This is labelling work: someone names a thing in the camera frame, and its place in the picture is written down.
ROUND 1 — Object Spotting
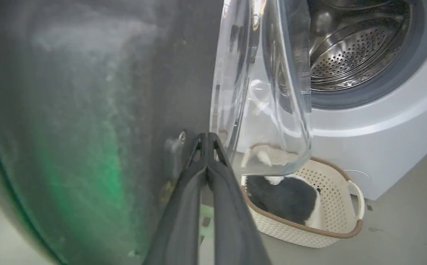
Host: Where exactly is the white front-load washing machine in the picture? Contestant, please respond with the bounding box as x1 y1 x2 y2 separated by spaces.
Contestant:
236 0 427 201

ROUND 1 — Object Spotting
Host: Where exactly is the washing machine door with glass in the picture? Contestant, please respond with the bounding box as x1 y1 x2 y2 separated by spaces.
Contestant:
0 0 313 265

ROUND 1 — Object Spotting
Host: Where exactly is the stainless steel washer drum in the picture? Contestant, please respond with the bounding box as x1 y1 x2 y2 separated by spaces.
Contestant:
307 0 412 91

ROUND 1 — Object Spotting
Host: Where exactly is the cream perforated laundry basket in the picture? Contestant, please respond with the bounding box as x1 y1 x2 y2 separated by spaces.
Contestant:
241 144 366 248

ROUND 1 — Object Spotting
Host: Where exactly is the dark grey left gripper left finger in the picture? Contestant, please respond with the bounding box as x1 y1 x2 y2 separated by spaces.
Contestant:
142 133 209 265

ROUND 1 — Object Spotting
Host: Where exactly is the grey and white cloth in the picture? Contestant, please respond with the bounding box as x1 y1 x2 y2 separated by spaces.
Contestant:
246 174 323 229

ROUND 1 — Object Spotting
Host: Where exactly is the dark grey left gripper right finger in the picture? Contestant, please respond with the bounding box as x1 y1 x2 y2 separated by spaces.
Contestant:
207 132 272 265

